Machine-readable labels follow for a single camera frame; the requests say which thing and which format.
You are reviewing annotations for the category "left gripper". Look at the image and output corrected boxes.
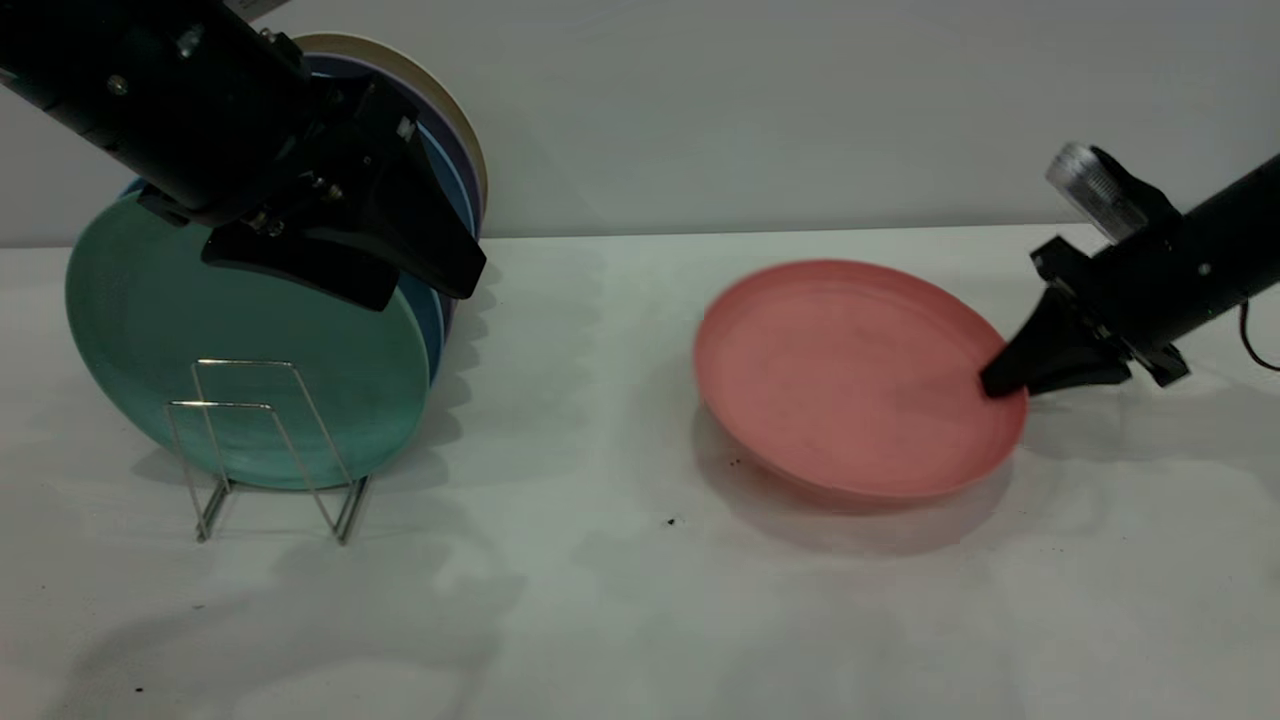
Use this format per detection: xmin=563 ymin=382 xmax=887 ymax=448
xmin=203 ymin=30 xmax=489 ymax=312

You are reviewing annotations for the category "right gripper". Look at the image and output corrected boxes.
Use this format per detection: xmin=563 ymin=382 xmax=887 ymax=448
xmin=979 ymin=238 xmax=1192 ymax=400

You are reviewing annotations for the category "pink plate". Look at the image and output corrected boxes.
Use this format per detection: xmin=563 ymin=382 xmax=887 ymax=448
xmin=693 ymin=260 xmax=1029 ymax=501

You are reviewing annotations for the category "blue plate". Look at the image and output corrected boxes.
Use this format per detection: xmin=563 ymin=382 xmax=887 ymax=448
xmin=120 ymin=178 xmax=447 ymax=391
xmin=415 ymin=125 xmax=477 ymax=243

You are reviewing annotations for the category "green plate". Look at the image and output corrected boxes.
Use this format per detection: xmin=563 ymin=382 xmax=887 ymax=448
xmin=65 ymin=195 xmax=432 ymax=492

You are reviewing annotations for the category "beige plate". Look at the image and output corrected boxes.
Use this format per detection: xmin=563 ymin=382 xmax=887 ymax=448
xmin=294 ymin=32 xmax=490 ymax=237

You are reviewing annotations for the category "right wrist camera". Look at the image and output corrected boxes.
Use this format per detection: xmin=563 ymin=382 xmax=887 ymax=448
xmin=1045 ymin=143 xmax=1183 ymax=246

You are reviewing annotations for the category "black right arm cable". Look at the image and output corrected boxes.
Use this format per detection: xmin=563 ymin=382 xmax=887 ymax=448
xmin=1238 ymin=300 xmax=1280 ymax=374

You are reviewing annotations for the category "metal wire plate rack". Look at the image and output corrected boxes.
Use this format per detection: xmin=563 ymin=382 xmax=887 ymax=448
xmin=164 ymin=357 xmax=372 ymax=547

